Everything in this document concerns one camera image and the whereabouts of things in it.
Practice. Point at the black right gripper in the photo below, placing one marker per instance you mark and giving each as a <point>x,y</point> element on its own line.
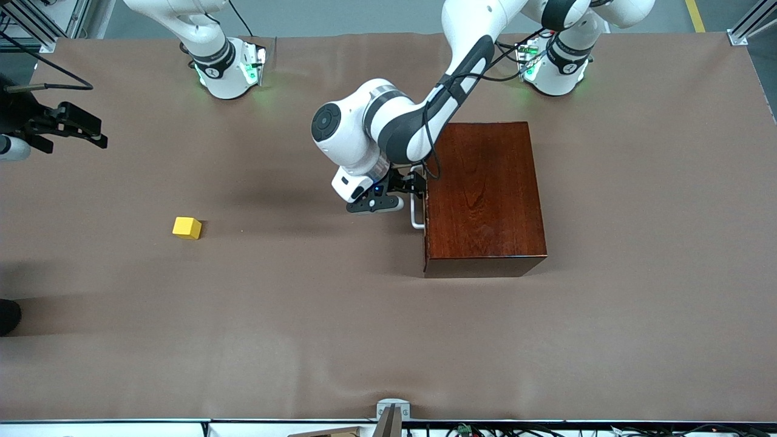
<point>23,113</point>

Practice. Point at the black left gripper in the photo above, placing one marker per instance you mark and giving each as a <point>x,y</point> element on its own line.
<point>399,180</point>

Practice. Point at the yellow block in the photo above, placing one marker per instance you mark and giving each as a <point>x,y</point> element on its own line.
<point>186,227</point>

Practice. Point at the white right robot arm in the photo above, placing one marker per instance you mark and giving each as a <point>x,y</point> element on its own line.
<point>224,82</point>

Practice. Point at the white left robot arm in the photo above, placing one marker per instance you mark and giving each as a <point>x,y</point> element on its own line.
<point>352,133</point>

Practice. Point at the dark brown wooden cabinet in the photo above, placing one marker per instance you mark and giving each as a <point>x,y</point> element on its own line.
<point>485,194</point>

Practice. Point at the black rounded object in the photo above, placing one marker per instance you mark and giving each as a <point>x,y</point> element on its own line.
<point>8,317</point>

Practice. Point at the grey metal clamp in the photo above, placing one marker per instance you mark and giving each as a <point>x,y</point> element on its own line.
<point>393,408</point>

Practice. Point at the small green connector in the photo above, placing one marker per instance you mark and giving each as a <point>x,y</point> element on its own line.
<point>464,430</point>

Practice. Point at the brown cardboard piece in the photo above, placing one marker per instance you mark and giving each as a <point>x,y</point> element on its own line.
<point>328,433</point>

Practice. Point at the aluminium profile bar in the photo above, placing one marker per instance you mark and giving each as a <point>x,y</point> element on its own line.
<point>753,21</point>

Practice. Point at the aluminium frame structure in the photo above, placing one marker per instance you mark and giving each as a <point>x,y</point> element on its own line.
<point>67,15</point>

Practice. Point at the white table edge rail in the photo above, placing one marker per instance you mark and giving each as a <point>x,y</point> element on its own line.
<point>121,430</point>

